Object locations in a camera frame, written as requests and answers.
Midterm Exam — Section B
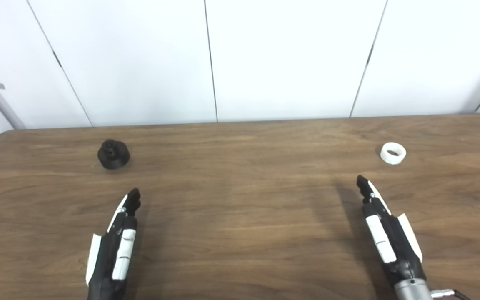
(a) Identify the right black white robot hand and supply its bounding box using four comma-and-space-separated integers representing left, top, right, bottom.
356, 175, 428, 287

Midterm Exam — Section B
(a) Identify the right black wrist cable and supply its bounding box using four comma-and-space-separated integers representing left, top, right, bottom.
431, 288, 470, 300

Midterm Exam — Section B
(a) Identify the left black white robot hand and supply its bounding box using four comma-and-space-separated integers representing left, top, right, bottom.
86, 187, 141, 300

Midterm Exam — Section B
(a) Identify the round black plastic part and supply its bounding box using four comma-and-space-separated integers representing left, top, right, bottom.
97, 140, 131, 170

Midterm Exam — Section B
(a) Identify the white plastic ring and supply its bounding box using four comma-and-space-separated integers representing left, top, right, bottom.
380, 142, 407, 165

